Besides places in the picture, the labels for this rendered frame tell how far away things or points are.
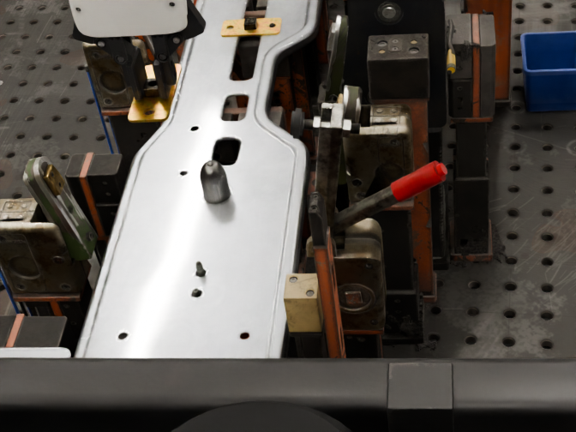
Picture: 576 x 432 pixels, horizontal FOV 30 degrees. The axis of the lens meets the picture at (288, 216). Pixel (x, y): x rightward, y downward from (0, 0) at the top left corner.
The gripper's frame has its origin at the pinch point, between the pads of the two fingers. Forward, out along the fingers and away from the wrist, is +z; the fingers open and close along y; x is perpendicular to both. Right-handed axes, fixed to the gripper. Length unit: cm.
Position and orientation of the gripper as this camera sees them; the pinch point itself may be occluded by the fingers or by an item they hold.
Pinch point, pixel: (149, 72)
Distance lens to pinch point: 100.5
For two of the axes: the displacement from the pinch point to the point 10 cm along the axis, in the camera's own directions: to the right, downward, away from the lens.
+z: 1.2, 7.2, 6.9
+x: -0.9, 7.0, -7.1
